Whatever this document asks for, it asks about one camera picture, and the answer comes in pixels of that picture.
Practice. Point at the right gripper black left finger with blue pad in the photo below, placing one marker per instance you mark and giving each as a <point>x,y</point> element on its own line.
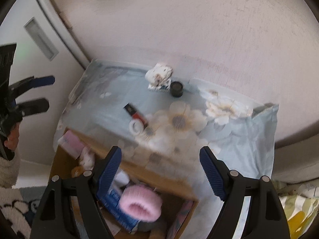
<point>55,218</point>

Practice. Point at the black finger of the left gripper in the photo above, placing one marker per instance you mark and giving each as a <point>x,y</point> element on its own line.
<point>33,107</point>

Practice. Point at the white sliding door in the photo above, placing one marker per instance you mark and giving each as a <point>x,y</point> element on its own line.
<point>43,55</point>

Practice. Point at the light blue floral cloth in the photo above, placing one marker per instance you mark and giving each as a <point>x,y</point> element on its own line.
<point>177,129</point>

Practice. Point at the black round jar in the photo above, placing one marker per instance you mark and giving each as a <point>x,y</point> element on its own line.
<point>176,89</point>

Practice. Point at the cardboard box pink flaps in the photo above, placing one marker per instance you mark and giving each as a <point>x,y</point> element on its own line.
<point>178,200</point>

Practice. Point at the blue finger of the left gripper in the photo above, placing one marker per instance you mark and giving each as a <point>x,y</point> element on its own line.
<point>43,81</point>

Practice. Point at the black red lipstick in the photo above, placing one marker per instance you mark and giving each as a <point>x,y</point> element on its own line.
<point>136,114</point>

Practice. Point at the person's left hand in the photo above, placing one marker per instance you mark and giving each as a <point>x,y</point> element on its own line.
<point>13,138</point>

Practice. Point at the blue tissue pack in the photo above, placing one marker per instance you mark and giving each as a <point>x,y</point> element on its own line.
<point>110,199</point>

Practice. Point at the white fleece panda sleeve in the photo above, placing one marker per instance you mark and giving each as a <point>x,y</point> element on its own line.
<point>13,221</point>

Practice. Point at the white tape roll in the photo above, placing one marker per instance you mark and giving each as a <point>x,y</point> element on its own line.
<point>136,127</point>

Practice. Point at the yellow green floral bedding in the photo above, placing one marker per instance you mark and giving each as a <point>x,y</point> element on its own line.
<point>300,204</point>

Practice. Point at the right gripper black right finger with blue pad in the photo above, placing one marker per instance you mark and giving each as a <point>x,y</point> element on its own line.
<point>265,218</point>

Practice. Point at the small floral patterned box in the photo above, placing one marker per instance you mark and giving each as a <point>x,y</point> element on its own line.
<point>163,87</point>

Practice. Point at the grey blue fluffy rug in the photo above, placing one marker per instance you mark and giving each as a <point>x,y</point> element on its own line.
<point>32,196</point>

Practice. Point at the white floral cloth bundle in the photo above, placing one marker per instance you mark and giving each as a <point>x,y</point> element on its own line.
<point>159,74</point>

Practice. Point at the pink fluffy scrunchie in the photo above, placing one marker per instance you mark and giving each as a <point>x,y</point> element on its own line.
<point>141,203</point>

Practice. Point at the white floral scrunchie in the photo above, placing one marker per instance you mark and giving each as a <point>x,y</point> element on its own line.
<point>87,159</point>

